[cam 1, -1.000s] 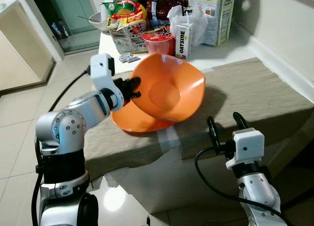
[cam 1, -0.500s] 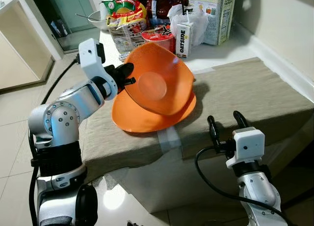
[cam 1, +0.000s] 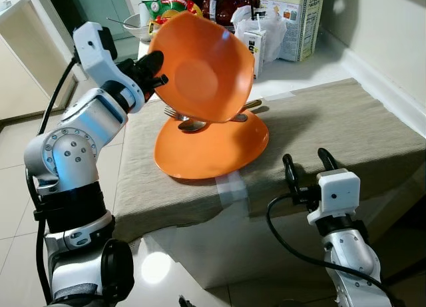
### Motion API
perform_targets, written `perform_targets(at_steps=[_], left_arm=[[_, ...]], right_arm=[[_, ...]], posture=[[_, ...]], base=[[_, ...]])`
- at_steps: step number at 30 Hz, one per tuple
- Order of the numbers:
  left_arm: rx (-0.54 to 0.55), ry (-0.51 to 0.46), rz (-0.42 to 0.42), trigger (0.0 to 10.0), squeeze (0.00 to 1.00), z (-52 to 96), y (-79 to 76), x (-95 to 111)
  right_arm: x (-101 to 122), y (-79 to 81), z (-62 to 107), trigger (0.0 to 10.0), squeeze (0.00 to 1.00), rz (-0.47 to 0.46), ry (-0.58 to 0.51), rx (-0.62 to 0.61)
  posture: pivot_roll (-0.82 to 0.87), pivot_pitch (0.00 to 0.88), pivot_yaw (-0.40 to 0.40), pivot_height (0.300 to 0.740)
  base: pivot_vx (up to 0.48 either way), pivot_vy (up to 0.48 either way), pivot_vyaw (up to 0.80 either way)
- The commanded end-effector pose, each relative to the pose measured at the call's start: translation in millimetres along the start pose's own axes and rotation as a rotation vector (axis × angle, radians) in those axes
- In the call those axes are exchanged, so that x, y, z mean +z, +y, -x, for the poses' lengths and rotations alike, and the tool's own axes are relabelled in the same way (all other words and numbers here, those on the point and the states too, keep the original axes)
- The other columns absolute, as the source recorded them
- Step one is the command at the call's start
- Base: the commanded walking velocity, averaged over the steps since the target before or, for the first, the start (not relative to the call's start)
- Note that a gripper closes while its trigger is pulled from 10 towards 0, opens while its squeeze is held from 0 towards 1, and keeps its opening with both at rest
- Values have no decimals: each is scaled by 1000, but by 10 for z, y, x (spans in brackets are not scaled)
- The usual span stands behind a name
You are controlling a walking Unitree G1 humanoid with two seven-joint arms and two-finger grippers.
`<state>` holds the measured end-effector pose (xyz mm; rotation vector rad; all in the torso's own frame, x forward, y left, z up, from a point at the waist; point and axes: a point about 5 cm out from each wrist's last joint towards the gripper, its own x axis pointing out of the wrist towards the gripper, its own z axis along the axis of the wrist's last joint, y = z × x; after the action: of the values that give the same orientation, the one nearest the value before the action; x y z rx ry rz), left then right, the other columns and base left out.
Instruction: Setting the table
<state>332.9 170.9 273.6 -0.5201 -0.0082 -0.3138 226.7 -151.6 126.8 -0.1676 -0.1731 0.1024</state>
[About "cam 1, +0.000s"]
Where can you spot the orange bowl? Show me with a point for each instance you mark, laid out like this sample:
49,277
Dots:
200,67

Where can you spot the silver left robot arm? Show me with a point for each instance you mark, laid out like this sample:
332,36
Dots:
80,130

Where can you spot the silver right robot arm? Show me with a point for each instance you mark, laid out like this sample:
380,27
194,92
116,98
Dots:
349,254

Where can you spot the beige tablecloth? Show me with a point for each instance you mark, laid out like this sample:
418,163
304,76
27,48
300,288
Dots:
333,130

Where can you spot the silver fork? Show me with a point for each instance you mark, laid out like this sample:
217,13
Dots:
173,113

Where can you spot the white bowl with spoon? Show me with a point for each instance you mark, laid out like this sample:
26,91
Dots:
138,27

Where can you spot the silver spoon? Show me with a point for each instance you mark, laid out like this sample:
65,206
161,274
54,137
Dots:
192,125

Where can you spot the clear tape strip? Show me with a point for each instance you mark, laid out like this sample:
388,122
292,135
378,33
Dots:
231,187

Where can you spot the green snack bag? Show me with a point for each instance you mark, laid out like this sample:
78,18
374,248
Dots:
174,0

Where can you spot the orange plate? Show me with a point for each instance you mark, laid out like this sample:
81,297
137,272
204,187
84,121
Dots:
213,150

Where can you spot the dark red snack bag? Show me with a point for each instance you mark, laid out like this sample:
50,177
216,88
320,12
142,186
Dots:
229,4

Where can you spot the white Oatside milk carton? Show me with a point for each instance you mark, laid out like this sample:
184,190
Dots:
254,54

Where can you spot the cream cabinet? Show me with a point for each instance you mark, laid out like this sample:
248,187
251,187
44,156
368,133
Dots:
26,54

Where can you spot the white plastic bag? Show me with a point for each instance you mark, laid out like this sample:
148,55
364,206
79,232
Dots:
274,30

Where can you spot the tall printed cardboard box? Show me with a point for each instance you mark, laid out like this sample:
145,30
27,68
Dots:
299,20

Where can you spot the black robot foot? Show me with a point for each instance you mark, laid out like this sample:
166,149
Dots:
186,302

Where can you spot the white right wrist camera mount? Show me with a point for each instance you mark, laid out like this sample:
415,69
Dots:
338,190

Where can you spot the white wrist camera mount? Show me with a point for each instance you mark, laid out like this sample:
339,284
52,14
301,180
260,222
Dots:
96,54
338,190

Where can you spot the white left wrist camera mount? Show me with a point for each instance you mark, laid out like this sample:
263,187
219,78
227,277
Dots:
96,54

